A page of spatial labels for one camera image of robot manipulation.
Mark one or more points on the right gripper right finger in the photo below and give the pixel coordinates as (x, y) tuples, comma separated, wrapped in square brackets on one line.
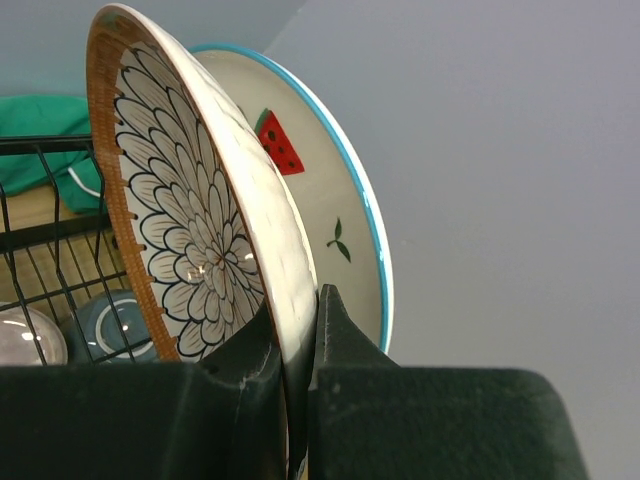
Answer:
[(370, 418)]

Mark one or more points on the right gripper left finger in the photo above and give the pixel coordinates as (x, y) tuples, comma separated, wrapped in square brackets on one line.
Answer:
[(220, 418)]

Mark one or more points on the grey ceramic mug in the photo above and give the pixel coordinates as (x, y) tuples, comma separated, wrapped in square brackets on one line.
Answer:
[(109, 329)]

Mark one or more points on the watermelon pattern white plate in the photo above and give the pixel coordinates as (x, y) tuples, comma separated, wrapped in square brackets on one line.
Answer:
[(326, 178)]

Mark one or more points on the brown flower pattern plate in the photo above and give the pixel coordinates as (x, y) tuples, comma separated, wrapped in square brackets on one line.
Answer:
[(206, 225)]

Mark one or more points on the black wire dish rack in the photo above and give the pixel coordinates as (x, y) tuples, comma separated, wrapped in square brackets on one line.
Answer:
[(53, 259)]

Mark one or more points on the pink ceramic mug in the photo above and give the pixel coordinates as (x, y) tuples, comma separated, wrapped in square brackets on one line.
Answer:
[(22, 336)]

